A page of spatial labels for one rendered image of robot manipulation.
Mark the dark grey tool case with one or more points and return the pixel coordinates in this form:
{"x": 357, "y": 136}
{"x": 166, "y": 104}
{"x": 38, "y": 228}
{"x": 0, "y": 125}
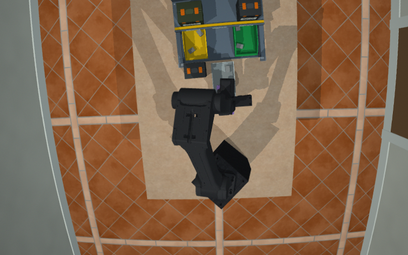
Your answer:
{"x": 248, "y": 10}

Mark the grey bin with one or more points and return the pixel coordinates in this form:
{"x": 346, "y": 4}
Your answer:
{"x": 219, "y": 71}

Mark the dark green hard case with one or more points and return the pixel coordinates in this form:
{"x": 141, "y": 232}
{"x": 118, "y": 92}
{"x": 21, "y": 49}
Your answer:
{"x": 189, "y": 13}

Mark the black tool case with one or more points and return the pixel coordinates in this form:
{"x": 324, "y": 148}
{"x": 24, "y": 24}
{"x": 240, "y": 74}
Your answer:
{"x": 194, "y": 70}

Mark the yellow open bin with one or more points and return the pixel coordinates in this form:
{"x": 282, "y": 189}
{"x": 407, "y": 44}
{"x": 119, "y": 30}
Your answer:
{"x": 192, "y": 39}

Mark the green open bin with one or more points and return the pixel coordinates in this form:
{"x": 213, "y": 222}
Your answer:
{"x": 248, "y": 36}

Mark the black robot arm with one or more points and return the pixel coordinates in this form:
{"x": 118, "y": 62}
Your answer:
{"x": 193, "y": 133}

